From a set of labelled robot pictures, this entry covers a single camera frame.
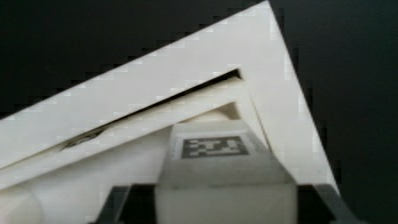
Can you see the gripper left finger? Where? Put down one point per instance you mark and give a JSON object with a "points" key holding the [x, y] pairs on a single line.
{"points": [[127, 207]]}

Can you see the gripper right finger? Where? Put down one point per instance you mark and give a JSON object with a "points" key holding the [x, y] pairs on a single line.
{"points": [[321, 207]]}

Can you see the white leg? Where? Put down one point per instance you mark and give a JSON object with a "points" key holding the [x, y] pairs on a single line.
{"points": [[223, 184]]}

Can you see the white obstacle right bracket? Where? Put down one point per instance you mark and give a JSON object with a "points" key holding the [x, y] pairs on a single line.
{"points": [[225, 65]]}

